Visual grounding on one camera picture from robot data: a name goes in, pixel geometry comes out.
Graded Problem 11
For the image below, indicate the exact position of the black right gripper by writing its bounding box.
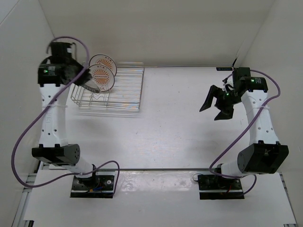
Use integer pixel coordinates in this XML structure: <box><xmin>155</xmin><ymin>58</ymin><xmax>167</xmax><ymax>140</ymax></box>
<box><xmin>199</xmin><ymin>85</ymin><xmax>242</xmax><ymax>121</ymax></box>

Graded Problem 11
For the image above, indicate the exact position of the green rimmed white plate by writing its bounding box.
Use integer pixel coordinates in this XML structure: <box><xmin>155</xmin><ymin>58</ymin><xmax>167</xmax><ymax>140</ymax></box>
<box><xmin>86</xmin><ymin>77</ymin><xmax>100</xmax><ymax>94</ymax></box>

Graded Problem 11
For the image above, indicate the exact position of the orange sunburst plate front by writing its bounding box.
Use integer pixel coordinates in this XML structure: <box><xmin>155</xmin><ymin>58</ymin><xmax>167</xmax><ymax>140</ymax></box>
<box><xmin>88</xmin><ymin>64</ymin><xmax>115</xmax><ymax>92</ymax></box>

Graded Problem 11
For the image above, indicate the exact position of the orange sunburst plate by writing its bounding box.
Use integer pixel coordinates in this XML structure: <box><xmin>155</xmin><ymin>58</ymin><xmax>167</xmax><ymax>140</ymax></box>
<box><xmin>88</xmin><ymin>64</ymin><xmax>115</xmax><ymax>92</ymax></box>
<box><xmin>89</xmin><ymin>54</ymin><xmax>117</xmax><ymax>76</ymax></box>

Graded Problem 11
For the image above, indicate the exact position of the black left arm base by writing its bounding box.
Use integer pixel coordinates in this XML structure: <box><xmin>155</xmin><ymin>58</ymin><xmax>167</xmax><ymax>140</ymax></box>
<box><xmin>70</xmin><ymin>171</ymin><xmax>118</xmax><ymax>199</ymax></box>

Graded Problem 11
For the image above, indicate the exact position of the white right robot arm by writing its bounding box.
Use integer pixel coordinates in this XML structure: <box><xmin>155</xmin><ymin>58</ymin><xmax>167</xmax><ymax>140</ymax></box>
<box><xmin>200</xmin><ymin>77</ymin><xmax>289</xmax><ymax>189</ymax></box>

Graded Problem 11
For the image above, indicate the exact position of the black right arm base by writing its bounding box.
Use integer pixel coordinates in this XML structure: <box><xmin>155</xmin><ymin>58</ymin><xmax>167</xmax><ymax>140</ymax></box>
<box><xmin>192</xmin><ymin>174</ymin><xmax>244</xmax><ymax>200</ymax></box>

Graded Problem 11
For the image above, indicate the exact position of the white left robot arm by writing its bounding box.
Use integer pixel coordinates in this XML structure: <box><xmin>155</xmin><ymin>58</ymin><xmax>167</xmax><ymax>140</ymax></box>
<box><xmin>32</xmin><ymin>54</ymin><xmax>99</xmax><ymax>189</ymax></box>

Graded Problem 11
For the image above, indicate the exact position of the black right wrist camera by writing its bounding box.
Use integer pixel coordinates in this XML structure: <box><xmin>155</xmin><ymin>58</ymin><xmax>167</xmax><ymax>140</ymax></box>
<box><xmin>232</xmin><ymin>67</ymin><xmax>251</xmax><ymax>83</ymax></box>

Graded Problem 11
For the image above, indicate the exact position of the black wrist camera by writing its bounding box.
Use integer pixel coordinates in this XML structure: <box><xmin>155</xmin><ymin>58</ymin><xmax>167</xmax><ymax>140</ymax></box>
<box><xmin>50</xmin><ymin>42</ymin><xmax>72</xmax><ymax>59</ymax></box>
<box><xmin>232</xmin><ymin>67</ymin><xmax>251</xmax><ymax>83</ymax></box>

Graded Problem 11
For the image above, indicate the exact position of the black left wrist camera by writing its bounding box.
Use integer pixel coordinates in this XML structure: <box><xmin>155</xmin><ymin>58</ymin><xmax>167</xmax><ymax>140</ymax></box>
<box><xmin>50</xmin><ymin>42</ymin><xmax>72</xmax><ymax>59</ymax></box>

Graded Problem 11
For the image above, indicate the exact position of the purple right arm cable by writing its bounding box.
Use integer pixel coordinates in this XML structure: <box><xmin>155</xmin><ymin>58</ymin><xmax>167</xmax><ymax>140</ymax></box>
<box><xmin>209</xmin><ymin>69</ymin><xmax>281</xmax><ymax>197</ymax></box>

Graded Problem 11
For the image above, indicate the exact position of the metal wire dish rack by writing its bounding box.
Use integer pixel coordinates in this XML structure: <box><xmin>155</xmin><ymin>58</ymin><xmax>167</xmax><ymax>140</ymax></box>
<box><xmin>71</xmin><ymin>62</ymin><xmax>144</xmax><ymax>117</ymax></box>

